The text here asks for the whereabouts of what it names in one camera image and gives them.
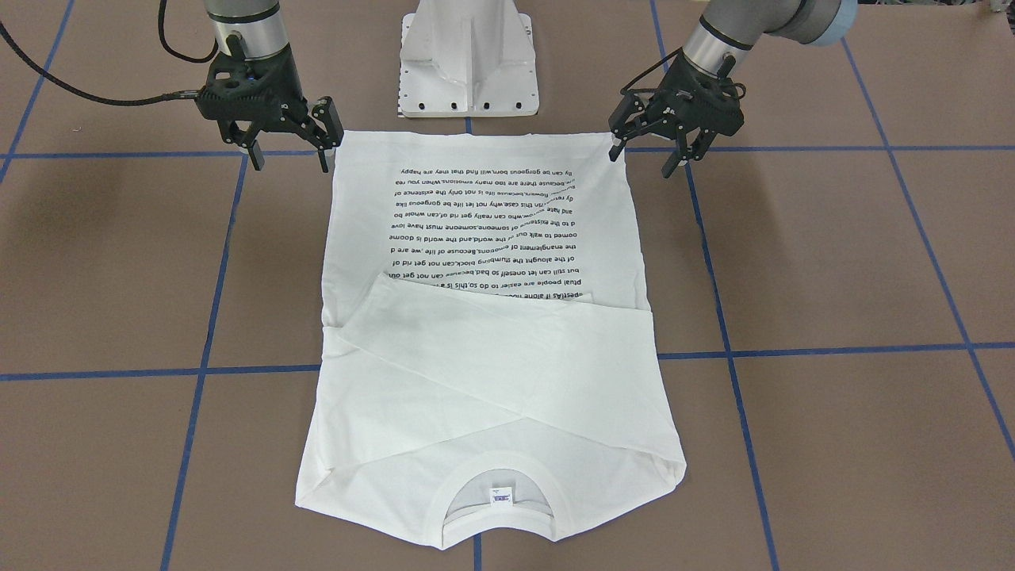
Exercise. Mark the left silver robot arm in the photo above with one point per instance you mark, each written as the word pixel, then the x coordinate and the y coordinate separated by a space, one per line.
pixel 728 30

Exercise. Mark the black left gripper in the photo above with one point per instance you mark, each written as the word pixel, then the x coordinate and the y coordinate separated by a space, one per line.
pixel 676 82

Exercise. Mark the white long-sleeve printed shirt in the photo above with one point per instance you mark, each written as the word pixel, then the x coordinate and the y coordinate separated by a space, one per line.
pixel 489 359

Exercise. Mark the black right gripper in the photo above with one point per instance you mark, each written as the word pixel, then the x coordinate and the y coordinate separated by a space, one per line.
pixel 279 80

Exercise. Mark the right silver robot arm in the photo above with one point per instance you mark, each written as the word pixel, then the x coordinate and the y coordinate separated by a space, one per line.
pixel 249 30

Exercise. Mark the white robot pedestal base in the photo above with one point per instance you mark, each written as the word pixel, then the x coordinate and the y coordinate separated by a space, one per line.
pixel 467 59

